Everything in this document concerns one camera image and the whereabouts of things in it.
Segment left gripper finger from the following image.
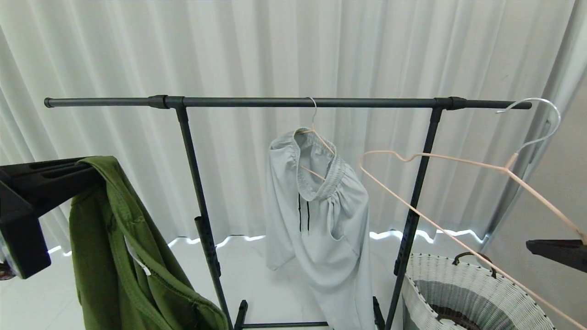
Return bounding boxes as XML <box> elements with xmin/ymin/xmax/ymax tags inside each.
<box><xmin>0</xmin><ymin>157</ymin><xmax>92</xmax><ymax>179</ymax></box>
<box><xmin>14</xmin><ymin>165</ymin><xmax>107</xmax><ymax>218</ymax></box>

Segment white laundry basket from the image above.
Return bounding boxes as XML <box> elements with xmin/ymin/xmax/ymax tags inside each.
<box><xmin>401</xmin><ymin>251</ymin><xmax>555</xmax><ymax>330</ymax></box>

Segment white curtain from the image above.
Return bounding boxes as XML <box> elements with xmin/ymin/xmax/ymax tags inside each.
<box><xmin>0</xmin><ymin>0</ymin><xmax>574</xmax><ymax>253</ymax></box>

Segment green garment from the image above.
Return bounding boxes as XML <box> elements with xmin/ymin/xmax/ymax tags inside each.
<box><xmin>69</xmin><ymin>156</ymin><xmax>230</xmax><ymax>330</ymax></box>

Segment pale grey shorts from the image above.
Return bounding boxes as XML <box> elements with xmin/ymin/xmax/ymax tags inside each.
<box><xmin>265</xmin><ymin>128</ymin><xmax>377</xmax><ymax>330</ymax></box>

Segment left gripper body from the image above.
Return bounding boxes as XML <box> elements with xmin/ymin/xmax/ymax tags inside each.
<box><xmin>0</xmin><ymin>180</ymin><xmax>52</xmax><ymax>279</ymax></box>

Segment black clothes rack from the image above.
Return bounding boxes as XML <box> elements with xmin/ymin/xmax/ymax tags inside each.
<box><xmin>44</xmin><ymin>95</ymin><xmax>532</xmax><ymax>330</ymax></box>

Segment pink clothes hanger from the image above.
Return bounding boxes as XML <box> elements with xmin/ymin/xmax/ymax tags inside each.
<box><xmin>359</xmin><ymin>98</ymin><xmax>587</xmax><ymax>330</ymax></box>
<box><xmin>296</xmin><ymin>97</ymin><xmax>338</xmax><ymax>182</ymax></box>

